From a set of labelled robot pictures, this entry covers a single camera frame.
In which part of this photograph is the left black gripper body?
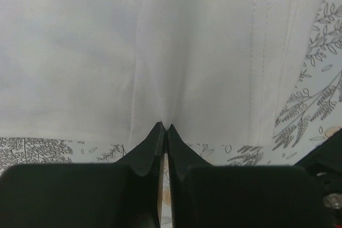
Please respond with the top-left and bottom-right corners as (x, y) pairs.
(295, 130), (341, 227)

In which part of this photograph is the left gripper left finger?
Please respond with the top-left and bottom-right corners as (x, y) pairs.
(1, 123), (166, 227)

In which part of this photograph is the floral patterned table mat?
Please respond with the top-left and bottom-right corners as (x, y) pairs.
(1, 0), (341, 227)

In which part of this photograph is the white t shirt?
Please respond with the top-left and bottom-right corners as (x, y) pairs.
(1, 0), (321, 146)

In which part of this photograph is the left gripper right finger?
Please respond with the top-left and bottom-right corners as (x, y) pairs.
(166, 126), (333, 227)

